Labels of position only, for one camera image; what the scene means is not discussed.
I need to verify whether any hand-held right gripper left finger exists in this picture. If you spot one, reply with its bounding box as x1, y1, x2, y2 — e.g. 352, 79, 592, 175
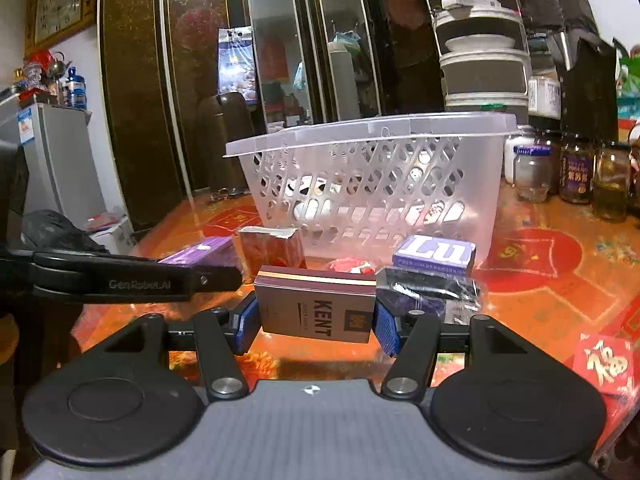
103, 291, 259, 402

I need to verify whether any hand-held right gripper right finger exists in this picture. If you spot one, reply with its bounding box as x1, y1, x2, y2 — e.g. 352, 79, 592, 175
374, 304, 537, 402

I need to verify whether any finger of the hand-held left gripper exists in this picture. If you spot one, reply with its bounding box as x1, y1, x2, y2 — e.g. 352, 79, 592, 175
29, 252, 244, 305

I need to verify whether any brown cigarette box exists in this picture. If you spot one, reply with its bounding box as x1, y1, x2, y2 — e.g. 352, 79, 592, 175
253, 265, 377, 345

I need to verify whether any translucent plastic basket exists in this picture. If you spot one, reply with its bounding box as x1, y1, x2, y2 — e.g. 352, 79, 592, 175
224, 112, 521, 265

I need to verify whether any white cardboard box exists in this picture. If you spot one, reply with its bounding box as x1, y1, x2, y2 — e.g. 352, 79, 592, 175
89, 216, 137, 256

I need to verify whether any black plastic bag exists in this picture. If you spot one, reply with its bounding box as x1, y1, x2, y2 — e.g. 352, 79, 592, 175
22, 210, 109, 255

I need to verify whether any black plastic-wrapped packet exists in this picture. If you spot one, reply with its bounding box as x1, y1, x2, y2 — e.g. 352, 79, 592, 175
375, 266, 488, 326

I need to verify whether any purple cigarette box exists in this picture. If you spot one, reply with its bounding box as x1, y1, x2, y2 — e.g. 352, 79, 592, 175
157, 236, 242, 281

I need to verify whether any red crumpled packet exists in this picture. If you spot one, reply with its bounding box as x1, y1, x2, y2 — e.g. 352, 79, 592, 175
327, 258, 375, 276

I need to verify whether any dark red cigarette box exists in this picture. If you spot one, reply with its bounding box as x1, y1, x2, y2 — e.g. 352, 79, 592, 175
236, 226, 308, 281

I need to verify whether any blue and white box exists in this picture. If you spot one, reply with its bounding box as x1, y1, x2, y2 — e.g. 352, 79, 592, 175
391, 234, 477, 275

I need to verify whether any grey refrigerator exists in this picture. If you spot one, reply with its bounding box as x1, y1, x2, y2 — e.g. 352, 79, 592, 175
0, 96, 108, 231

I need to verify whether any red printed tablecloth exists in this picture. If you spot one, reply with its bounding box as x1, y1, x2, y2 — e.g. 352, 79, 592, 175
70, 180, 640, 463

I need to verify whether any blue water bottle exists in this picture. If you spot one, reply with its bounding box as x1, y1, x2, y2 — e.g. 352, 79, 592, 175
65, 67, 87, 109

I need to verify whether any dark mirrored wardrobe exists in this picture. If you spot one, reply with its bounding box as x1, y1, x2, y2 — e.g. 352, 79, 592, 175
97, 0, 447, 233

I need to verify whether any metal kettle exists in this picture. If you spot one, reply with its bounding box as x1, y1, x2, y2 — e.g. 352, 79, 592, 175
46, 51, 69, 80

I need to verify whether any white plastic jar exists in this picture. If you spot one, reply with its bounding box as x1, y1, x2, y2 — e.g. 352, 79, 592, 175
503, 135, 521, 185

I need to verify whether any glass jar with blue label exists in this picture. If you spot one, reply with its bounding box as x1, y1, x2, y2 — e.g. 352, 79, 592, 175
514, 143, 554, 204

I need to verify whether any red paper envelope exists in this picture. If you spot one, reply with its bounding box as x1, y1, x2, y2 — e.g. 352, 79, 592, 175
564, 332, 637, 402

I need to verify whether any blue hanging package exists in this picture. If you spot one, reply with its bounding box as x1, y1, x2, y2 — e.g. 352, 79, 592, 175
217, 27, 259, 107

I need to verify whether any dark jar with purple label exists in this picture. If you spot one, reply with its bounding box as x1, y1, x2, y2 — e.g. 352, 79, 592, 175
558, 132, 597, 206

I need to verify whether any glass jar with yellow contents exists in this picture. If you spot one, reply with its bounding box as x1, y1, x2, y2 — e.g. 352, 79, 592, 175
592, 142, 631, 223

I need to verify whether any white tiered shelf rack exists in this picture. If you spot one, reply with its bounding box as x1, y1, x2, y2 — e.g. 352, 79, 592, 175
414, 0, 532, 112

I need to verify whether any clear jar with white label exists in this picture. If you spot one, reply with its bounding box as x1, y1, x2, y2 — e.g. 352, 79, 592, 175
527, 75, 564, 119

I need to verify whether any white bowl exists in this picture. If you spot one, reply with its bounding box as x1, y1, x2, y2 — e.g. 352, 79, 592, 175
444, 33, 516, 54

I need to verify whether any black container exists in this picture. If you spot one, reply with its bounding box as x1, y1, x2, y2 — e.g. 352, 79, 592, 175
559, 35, 619, 135

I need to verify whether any flat white box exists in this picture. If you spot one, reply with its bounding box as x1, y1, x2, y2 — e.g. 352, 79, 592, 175
440, 0, 504, 11

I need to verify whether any wooden wall clock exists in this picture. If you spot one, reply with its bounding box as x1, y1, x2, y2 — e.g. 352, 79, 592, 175
24, 0, 99, 52

